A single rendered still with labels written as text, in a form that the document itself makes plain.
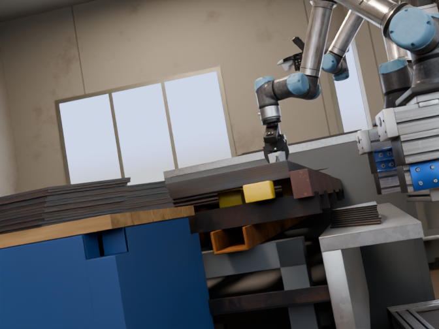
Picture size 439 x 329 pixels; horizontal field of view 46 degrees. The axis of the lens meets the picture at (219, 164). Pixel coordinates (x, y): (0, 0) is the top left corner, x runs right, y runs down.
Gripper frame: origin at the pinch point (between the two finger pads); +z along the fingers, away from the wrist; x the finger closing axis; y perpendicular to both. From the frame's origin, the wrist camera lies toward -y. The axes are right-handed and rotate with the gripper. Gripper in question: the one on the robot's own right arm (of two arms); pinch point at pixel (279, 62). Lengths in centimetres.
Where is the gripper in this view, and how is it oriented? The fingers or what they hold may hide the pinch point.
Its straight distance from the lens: 264.8
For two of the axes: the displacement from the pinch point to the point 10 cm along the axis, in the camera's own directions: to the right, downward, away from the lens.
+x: 5.1, -1.5, 8.5
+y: 2.5, 9.7, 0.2
